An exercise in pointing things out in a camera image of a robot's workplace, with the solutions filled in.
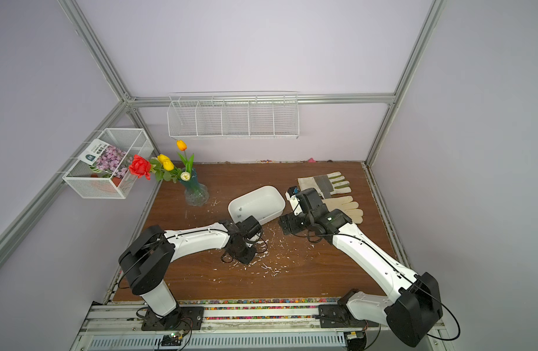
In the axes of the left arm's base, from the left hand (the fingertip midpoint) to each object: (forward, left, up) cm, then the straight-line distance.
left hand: (246, 259), depth 86 cm
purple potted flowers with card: (+25, +44, +33) cm, 61 cm away
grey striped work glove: (+36, -41, -2) cm, 54 cm away
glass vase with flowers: (+29, +22, +6) cm, 38 cm away
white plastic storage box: (+27, -8, -1) cm, 28 cm away
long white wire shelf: (+57, +3, +29) cm, 63 cm away
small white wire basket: (+17, +50, +33) cm, 62 cm away
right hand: (+9, -18, +16) cm, 25 cm away
